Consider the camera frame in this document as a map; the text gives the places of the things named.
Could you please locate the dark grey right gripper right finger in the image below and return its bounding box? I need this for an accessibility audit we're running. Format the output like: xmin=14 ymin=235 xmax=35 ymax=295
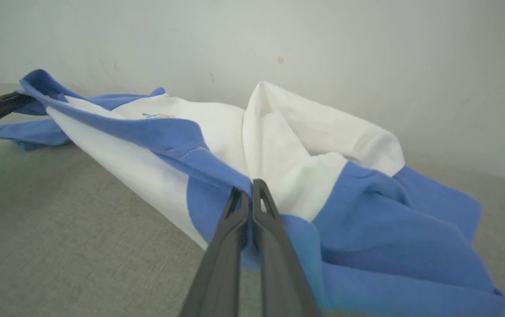
xmin=252 ymin=178 xmax=323 ymax=317

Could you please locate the grey fabric sofa cushion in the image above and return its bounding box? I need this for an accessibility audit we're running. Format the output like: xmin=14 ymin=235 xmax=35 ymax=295
xmin=0 ymin=84 xmax=505 ymax=317

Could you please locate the white and blue shirt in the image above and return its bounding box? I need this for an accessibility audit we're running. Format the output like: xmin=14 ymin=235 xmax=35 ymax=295
xmin=0 ymin=69 xmax=505 ymax=317

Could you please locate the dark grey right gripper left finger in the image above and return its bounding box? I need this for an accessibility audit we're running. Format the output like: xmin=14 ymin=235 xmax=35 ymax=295
xmin=179 ymin=187 xmax=253 ymax=317

